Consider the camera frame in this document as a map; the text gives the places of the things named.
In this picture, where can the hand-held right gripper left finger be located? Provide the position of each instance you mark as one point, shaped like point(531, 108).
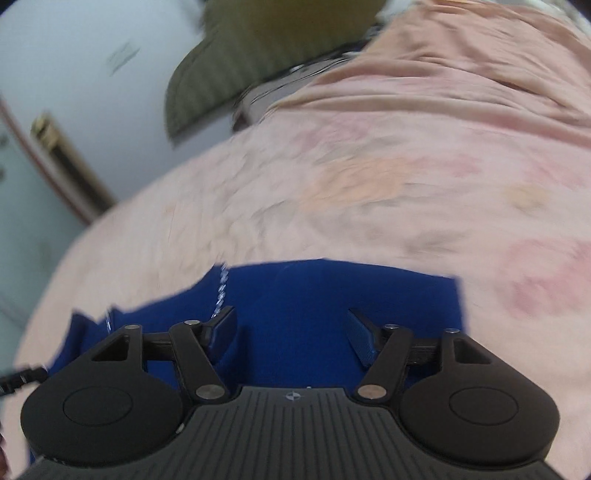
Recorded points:
point(222, 331)

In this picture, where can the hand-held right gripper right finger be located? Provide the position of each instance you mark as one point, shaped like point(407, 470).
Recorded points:
point(364, 340)

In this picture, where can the blue beaded v-neck sweater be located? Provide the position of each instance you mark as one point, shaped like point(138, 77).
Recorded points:
point(300, 295)

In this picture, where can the pink floral blanket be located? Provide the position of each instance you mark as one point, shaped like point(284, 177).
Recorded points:
point(369, 184)

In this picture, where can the frosted glass door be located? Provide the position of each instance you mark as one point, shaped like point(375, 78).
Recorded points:
point(23, 221)

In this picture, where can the gold tower fan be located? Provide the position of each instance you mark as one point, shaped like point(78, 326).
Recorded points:
point(69, 161)

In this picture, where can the brown grey pillow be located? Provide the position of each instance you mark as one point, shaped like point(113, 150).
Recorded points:
point(258, 99)

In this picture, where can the green striped headboard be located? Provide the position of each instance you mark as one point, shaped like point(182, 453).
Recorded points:
point(240, 55)

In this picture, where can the white quilt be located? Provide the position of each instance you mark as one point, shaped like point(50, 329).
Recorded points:
point(392, 7)

